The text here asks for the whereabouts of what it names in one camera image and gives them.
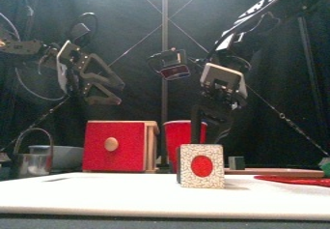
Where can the toy sushi roll piece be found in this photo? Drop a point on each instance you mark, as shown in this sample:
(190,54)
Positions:
(237,163)
(202,166)

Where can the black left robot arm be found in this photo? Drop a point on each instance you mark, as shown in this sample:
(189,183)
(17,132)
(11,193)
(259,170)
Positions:
(23,47)

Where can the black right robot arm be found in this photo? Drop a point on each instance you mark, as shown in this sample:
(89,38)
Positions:
(275,7)

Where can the red toy knife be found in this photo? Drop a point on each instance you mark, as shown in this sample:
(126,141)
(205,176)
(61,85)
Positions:
(297,180)

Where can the white cutting board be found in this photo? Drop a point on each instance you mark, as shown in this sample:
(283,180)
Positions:
(129,194)

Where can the red plastic cup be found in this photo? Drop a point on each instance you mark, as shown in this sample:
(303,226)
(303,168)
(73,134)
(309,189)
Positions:
(178,142)

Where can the red wooden drawer box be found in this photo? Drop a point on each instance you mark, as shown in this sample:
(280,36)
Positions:
(117,146)

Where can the green toy item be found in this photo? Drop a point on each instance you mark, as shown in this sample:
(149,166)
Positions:
(325,167)

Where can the vertical metal frame pole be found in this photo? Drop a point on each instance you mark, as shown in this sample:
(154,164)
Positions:
(165,30)

